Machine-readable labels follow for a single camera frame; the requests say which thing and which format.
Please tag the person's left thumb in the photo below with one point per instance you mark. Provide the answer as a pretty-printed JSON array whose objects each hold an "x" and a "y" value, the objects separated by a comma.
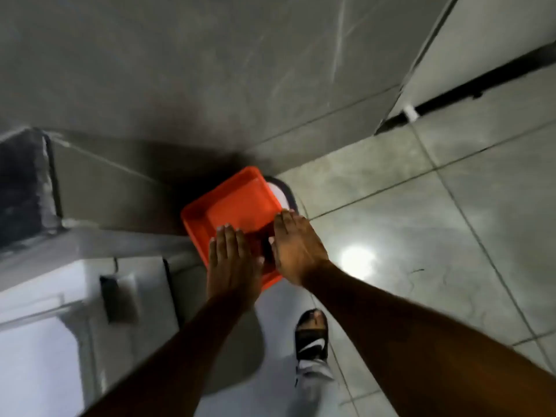
[{"x": 259, "y": 267}]

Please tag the orange plastic tray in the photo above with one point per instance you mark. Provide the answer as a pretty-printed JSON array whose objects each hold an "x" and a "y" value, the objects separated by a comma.
[{"x": 234, "y": 204}]

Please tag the black and white slide sandal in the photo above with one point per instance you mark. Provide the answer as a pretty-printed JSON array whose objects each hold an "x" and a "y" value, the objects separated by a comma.
[{"x": 311, "y": 338}]

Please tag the person's right forearm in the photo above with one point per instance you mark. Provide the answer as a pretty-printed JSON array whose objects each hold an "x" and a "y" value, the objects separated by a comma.
[{"x": 417, "y": 343}]

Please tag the grey trouser leg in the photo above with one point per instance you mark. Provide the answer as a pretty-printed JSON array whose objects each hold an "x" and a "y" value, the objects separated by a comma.
[{"x": 315, "y": 386}]

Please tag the person's left little finger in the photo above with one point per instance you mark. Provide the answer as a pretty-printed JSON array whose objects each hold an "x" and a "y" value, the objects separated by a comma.
[{"x": 212, "y": 252}]

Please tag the white bucket with black rim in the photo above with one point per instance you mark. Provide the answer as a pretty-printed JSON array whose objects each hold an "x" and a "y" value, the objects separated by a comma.
[{"x": 281, "y": 193}]

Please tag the person's right little finger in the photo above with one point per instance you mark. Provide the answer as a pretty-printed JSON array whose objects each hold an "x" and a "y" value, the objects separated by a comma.
[{"x": 308, "y": 228}]

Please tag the person's left forearm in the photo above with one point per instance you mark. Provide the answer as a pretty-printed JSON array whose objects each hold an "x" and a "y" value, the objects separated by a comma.
[{"x": 182, "y": 356}]

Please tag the person's right hand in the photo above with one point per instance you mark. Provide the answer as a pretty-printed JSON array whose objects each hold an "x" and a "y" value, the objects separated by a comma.
[{"x": 297, "y": 251}]

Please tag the person's right thumb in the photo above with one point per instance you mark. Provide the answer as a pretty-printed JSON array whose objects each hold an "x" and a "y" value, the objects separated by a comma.
[{"x": 273, "y": 249}]

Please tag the person's left hand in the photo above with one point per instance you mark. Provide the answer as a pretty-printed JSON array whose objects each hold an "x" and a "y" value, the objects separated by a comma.
[{"x": 232, "y": 273}]

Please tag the person's left middle finger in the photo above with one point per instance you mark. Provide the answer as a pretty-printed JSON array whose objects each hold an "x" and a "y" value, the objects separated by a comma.
[{"x": 230, "y": 243}]

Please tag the person's right middle finger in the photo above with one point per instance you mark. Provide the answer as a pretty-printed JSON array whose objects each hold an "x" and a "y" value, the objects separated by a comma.
[{"x": 289, "y": 221}]

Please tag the small white door stopper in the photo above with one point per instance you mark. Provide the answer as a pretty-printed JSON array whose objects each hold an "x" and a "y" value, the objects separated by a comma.
[{"x": 410, "y": 113}]

